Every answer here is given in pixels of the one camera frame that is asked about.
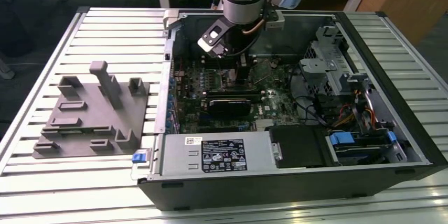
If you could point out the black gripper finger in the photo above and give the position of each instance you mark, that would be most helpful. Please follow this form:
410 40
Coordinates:
244 69

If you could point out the thin metal locking lever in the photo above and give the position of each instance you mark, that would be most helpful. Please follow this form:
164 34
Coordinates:
264 79

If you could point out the black graphics card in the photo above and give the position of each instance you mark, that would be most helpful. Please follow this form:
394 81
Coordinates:
230 108

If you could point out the green motherboard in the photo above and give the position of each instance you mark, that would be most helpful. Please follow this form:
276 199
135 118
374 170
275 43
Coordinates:
280 102

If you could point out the silver metal drive cage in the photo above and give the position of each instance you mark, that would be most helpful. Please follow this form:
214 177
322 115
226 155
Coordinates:
315 69

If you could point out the silver chipset heatsink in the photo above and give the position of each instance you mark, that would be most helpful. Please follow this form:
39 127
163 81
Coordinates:
264 124

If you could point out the black plastic shroud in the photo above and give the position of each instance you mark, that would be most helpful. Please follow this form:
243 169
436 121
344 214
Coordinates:
298 145

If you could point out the silver power supply box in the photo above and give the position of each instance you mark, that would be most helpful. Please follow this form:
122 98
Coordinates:
175 153

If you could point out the blue disk carrier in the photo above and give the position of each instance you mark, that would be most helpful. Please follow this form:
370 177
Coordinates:
342 138

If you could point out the blue case latch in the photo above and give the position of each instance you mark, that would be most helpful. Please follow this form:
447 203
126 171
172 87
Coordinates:
139 155

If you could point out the grey plastic parts rack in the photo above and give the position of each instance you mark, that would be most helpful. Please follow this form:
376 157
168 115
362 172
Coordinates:
102 119

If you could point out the black open PC case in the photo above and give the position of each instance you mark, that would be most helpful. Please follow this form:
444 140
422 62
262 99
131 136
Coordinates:
266 190

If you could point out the grey chair base leg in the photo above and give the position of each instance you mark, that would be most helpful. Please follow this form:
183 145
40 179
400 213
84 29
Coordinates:
7 70

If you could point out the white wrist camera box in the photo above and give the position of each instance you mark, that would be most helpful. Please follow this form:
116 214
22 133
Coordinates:
214 35

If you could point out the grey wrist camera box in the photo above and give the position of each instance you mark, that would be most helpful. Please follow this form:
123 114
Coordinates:
275 23

